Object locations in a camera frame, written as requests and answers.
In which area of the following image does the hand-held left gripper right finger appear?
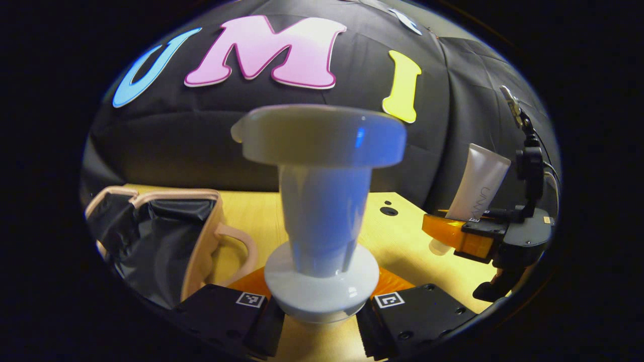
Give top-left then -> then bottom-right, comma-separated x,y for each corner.
355,266 -> 477,361

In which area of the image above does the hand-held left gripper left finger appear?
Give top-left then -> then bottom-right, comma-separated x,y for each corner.
174,266 -> 286,358

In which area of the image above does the white squeeze tube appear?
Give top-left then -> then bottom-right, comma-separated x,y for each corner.
429,143 -> 512,256

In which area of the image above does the white wide-cap bottle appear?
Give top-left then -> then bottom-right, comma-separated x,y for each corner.
230,104 -> 407,323

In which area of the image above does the beige scalloped suitcase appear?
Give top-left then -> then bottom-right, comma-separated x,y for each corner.
85,185 -> 258,310

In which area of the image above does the black backdrop cloth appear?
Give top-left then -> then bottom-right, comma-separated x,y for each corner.
80,0 -> 561,212

